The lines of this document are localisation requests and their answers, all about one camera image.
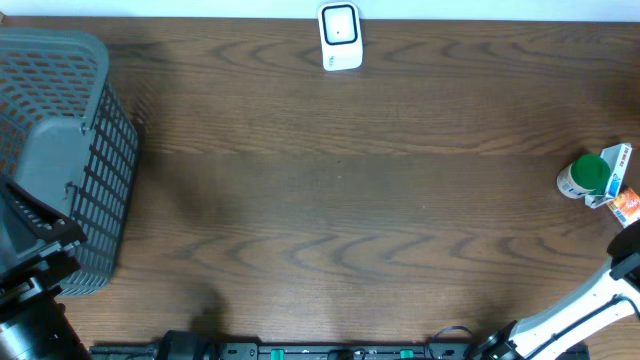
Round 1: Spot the green lid jar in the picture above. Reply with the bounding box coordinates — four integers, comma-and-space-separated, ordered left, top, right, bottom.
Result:
556, 154, 611, 199

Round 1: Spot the orange snack packet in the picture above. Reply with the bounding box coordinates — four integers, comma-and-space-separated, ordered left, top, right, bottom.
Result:
607, 187, 640, 228

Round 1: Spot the white green medicine box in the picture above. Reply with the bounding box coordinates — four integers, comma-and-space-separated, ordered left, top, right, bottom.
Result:
584, 143, 633, 209

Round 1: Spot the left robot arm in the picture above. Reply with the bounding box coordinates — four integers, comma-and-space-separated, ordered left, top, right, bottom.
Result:
1, 176, 90, 360

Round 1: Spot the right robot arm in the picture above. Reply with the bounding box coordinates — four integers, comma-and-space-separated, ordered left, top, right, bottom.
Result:
467, 222, 639, 359

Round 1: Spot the white barcode scanner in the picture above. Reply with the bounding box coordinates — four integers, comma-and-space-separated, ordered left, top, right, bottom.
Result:
318, 1, 364, 72

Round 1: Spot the grey plastic mesh basket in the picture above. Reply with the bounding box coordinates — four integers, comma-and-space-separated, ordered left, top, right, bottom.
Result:
1, 28, 140, 297

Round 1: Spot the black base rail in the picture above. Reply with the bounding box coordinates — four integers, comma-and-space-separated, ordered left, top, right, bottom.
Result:
89, 329, 591, 360

